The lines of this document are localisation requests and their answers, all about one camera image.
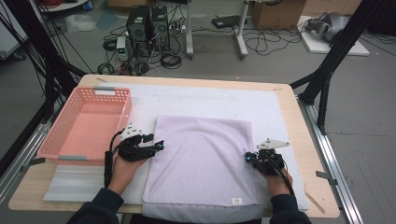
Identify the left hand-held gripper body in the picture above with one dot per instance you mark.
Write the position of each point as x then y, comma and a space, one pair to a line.
134, 152

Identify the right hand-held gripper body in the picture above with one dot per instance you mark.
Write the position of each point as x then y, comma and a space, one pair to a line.
267, 163

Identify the pale lilac towel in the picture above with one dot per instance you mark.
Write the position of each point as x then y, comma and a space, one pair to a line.
202, 161

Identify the pink plastic basket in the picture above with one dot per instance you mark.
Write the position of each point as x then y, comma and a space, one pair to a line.
87, 133

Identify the person's right hand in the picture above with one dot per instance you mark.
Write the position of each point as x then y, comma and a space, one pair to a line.
277, 185

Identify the person's left hand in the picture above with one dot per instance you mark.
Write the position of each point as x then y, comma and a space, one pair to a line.
123, 174

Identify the thin wooden stick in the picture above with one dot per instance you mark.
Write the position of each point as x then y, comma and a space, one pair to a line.
314, 201

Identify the white grid mat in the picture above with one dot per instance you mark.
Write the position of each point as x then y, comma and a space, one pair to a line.
202, 99

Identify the grey power supply unit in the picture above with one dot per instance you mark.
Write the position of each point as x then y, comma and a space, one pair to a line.
122, 46

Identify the black computer tower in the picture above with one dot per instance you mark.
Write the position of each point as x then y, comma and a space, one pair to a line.
138, 28
160, 28

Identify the white power strip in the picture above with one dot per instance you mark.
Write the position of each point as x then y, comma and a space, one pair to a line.
177, 27

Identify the white metal stand leg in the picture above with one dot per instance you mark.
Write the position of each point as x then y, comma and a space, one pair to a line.
189, 31
241, 34

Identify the white floor board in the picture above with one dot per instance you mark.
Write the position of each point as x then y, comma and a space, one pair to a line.
320, 46

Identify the blue sheet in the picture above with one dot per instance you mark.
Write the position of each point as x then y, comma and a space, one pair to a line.
107, 20

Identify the clear plastic bag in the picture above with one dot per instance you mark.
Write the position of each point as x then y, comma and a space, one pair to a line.
79, 23

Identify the black metal stand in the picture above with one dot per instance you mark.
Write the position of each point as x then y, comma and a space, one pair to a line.
339, 46
34, 34

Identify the brown cardboard box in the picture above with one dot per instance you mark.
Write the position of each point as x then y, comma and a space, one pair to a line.
333, 6
130, 3
277, 14

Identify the black flat device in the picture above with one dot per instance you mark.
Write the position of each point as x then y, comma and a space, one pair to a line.
227, 21

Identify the grey rounded device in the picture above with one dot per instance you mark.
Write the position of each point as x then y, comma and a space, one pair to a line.
331, 26

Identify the round white table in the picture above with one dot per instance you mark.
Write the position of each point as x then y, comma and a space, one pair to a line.
62, 6

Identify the grey metal bracket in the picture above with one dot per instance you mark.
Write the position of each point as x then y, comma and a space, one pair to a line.
325, 175
34, 161

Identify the aluminium rail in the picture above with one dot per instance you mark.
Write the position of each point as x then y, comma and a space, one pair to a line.
330, 155
18, 161

